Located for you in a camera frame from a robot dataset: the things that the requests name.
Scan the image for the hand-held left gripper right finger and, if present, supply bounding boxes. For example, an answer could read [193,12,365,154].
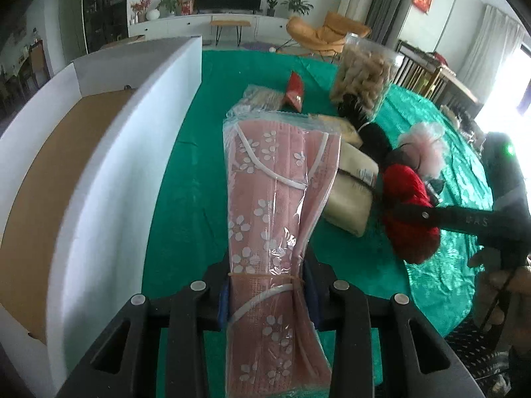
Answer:
[303,253,474,398]

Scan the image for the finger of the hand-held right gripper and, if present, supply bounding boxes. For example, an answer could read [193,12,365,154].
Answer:
[389,201,443,233]

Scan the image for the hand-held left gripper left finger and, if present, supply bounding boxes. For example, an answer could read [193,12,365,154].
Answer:
[56,258,233,398]

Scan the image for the red yarn ball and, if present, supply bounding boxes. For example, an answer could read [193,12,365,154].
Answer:
[381,164,442,264]

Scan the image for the black lace cloth bundle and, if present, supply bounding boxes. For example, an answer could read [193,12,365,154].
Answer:
[357,123,394,167]

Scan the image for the pink floral cloth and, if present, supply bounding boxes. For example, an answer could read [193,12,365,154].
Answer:
[222,110,343,398]

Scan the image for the white cardboard box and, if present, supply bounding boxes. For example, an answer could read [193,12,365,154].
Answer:
[0,35,204,387]

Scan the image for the person's right hand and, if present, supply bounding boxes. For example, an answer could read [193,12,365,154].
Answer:
[468,246,531,341]

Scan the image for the beige folded cloth with band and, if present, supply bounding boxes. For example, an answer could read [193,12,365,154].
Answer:
[322,144,380,238]

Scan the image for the pink fluffy pompom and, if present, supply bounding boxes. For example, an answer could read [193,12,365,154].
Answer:
[397,122,449,175]

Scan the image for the green tablecloth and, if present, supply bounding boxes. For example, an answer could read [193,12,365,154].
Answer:
[141,50,495,386]

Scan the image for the beige flat cloth packet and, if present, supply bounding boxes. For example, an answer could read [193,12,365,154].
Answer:
[310,113,363,148]

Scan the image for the black furry cloth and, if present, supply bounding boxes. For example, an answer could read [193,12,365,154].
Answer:
[338,93,374,128]

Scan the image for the wooden slatted rack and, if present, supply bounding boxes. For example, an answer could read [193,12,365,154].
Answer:
[392,39,483,109]

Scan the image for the clear plastic snack jar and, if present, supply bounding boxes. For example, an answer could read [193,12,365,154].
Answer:
[330,32,399,119]

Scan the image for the white sheer curtain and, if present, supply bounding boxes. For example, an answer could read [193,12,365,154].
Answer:
[458,4,526,101]

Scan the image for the red pouch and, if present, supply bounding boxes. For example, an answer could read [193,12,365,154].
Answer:
[284,71,306,112]

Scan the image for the clear bag of crackers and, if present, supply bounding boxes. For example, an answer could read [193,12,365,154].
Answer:
[230,85,291,117]

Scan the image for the orange lounge chair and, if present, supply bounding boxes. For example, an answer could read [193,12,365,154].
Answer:
[286,12,372,64]

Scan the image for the grey curtain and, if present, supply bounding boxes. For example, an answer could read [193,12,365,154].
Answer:
[365,0,411,47]

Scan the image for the large leafy potted plant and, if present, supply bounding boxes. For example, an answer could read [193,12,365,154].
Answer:
[282,0,314,18]

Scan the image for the wooden side table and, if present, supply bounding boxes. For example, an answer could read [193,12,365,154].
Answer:
[210,20,252,47]

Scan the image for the white television cabinet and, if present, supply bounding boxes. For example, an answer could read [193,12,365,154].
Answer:
[128,12,292,45]

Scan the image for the red flowers in vase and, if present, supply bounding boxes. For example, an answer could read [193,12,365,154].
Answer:
[130,0,154,24]

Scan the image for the dark glass cabinet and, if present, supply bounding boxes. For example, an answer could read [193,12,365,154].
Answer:
[83,0,129,53]

